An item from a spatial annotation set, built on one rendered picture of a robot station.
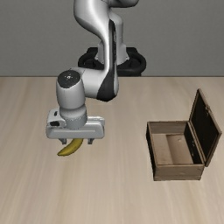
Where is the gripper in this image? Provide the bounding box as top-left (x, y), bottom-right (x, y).
top-left (45, 108), bottom-right (106, 145)

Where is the yellow banana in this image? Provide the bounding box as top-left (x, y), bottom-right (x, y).
top-left (56, 138), bottom-right (85, 157)

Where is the brown wooden box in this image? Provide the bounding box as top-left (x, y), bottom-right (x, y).
top-left (145, 120), bottom-right (206, 182)

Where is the wooden box lid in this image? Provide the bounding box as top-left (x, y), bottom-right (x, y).
top-left (188, 88), bottom-right (223, 168)

